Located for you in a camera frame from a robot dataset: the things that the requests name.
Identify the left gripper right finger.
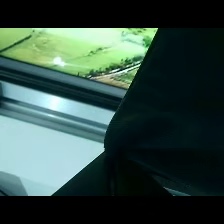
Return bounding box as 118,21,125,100
113,157,168,197

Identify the silver frame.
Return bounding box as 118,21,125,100
0,79,116,144

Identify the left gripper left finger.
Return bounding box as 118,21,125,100
52,152,114,197

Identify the black garment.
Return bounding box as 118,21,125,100
103,27,224,196

